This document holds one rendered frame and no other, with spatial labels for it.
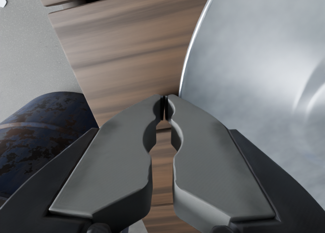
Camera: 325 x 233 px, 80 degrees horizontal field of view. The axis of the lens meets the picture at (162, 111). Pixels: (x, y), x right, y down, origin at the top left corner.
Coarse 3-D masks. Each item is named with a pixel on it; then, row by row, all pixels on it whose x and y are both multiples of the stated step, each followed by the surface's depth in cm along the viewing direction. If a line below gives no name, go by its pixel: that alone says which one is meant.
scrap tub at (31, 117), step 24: (48, 96) 51; (72, 96) 51; (24, 120) 40; (48, 120) 41; (72, 120) 43; (0, 144) 34; (24, 144) 34; (48, 144) 35; (0, 168) 29; (24, 168) 30; (0, 192) 26
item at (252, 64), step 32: (224, 0) 10; (256, 0) 10; (288, 0) 10; (320, 0) 10; (224, 32) 11; (256, 32) 11; (288, 32) 11; (320, 32) 11; (192, 64) 12; (224, 64) 12; (256, 64) 12; (288, 64) 12; (320, 64) 12; (192, 96) 13; (224, 96) 13; (256, 96) 13; (288, 96) 13; (320, 96) 12; (256, 128) 15; (288, 128) 14; (320, 128) 14; (288, 160) 16; (320, 160) 15; (320, 192) 18
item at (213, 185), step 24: (168, 96) 11; (168, 120) 12; (192, 120) 9; (216, 120) 9; (192, 144) 8; (216, 144) 8; (192, 168) 7; (216, 168) 7; (240, 168) 7; (192, 192) 6; (216, 192) 6; (240, 192) 6; (192, 216) 6; (216, 216) 6; (240, 216) 5; (264, 216) 5
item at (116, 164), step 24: (120, 120) 9; (144, 120) 9; (96, 144) 8; (120, 144) 8; (144, 144) 8; (96, 168) 7; (120, 168) 7; (144, 168) 7; (72, 192) 6; (96, 192) 6; (120, 192) 6; (144, 192) 6; (72, 216) 5; (96, 216) 5; (120, 216) 6; (144, 216) 7
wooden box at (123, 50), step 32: (64, 0) 11; (96, 0) 14; (128, 0) 11; (160, 0) 10; (192, 0) 10; (64, 32) 11; (96, 32) 11; (128, 32) 11; (160, 32) 11; (192, 32) 11; (96, 64) 12; (128, 64) 12; (160, 64) 12; (96, 96) 14; (128, 96) 14; (160, 128) 15; (160, 160) 17; (160, 192) 19; (160, 224) 22
